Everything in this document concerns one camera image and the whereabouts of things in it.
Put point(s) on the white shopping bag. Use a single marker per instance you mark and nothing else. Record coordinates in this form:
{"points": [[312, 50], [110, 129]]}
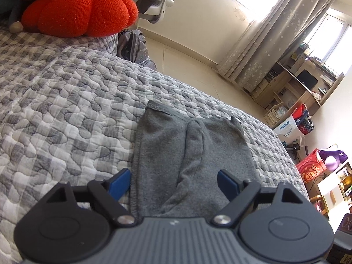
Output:
{"points": [[286, 130]]}

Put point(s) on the purple bag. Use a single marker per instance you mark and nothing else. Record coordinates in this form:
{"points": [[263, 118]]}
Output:
{"points": [[334, 159]]}

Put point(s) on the grey sweater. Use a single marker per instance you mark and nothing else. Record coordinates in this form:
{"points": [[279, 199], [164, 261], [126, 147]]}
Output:
{"points": [[165, 148]]}

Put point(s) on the star print curtain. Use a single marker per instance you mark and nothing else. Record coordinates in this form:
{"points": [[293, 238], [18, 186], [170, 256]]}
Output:
{"points": [[269, 33]]}

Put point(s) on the white cabinet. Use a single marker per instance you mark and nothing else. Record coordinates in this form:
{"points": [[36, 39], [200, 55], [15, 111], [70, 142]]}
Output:
{"points": [[330, 195]]}

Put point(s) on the white office chair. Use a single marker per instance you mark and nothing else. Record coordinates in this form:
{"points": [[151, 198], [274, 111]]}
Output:
{"points": [[156, 2]]}

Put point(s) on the grey backpack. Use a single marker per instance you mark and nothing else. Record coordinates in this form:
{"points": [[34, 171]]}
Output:
{"points": [[134, 49]]}

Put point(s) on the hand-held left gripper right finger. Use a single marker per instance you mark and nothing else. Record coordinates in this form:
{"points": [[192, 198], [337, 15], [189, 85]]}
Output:
{"points": [[228, 181]]}

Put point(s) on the red flower cushion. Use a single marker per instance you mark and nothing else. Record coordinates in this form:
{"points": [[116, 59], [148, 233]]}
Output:
{"points": [[79, 11]]}

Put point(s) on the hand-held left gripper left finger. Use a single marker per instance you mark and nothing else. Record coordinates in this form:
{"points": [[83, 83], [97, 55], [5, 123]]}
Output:
{"points": [[119, 183]]}

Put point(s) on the red and blue bag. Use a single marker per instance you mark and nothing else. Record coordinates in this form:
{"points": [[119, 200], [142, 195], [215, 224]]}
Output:
{"points": [[304, 121]]}

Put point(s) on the black monitor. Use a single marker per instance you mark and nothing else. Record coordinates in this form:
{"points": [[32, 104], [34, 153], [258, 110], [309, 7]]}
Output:
{"points": [[307, 79]]}

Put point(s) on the window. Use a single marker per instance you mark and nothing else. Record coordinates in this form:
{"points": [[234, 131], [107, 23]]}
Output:
{"points": [[332, 41]]}

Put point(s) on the blue plush toy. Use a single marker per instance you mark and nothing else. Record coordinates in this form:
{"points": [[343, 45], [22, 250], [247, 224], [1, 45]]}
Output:
{"points": [[13, 16]]}

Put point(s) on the wooden desk with shelves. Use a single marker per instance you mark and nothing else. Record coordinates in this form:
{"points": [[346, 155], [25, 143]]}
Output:
{"points": [[283, 88]]}

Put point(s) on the red printed box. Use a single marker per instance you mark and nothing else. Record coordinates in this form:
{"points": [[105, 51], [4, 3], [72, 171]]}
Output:
{"points": [[310, 167]]}

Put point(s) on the grey checked quilted bedspread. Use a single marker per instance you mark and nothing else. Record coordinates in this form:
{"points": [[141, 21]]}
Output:
{"points": [[68, 101]]}

